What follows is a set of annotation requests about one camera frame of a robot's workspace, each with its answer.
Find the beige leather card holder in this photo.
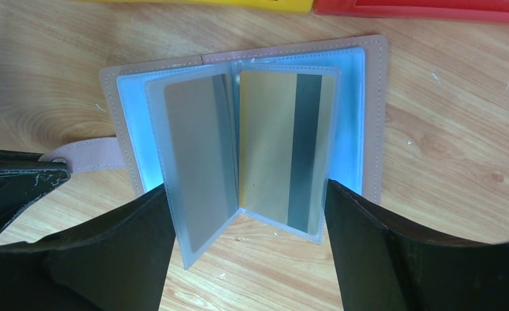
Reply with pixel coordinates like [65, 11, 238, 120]
[41, 35, 388, 268]

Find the yellow bin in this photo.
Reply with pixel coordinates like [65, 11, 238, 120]
[92, 0, 315, 14]

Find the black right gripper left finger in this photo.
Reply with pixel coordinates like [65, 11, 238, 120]
[0, 186, 175, 310]

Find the red bin middle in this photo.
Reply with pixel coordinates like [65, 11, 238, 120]
[314, 0, 509, 24]

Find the gold magnetic stripe card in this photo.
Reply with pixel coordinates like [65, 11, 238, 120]
[239, 67, 339, 240]

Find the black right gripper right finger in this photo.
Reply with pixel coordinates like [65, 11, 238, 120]
[325, 180, 509, 310]

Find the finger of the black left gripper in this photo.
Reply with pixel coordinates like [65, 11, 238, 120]
[0, 150, 71, 234]

